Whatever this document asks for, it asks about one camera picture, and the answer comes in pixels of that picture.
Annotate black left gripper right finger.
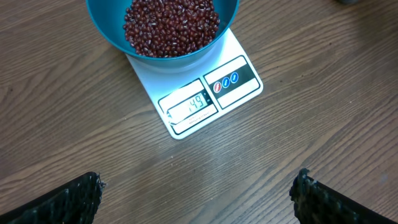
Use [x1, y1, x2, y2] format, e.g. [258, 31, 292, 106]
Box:
[289, 168, 397, 224]

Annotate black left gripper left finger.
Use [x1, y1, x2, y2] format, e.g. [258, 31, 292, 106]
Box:
[1, 172, 106, 224]

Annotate white digital kitchen scale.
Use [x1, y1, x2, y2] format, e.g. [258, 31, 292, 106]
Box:
[128, 29, 264, 139]

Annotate blue metal bowl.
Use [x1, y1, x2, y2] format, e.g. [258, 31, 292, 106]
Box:
[86, 0, 239, 67]

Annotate red beans in bowl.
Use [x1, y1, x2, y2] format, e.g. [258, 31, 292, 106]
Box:
[123, 0, 221, 58]

